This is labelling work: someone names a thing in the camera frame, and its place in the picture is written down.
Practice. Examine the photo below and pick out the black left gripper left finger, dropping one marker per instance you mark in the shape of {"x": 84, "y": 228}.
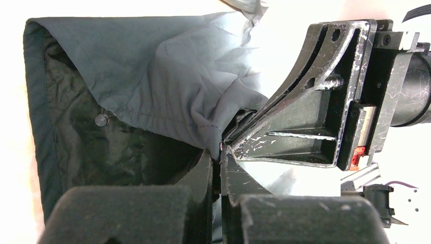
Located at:
{"x": 179, "y": 213}

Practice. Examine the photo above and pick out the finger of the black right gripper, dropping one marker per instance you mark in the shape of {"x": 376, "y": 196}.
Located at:
{"x": 304, "y": 121}

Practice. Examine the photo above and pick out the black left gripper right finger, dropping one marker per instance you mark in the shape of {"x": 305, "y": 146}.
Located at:
{"x": 251, "y": 214}

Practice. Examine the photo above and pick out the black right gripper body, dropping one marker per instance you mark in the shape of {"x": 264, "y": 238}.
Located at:
{"x": 395, "y": 93}

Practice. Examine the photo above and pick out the grey gradient zip jacket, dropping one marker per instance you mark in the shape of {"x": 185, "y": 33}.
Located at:
{"x": 135, "y": 101}

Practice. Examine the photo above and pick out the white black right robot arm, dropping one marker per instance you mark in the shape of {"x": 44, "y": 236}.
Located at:
{"x": 359, "y": 182}

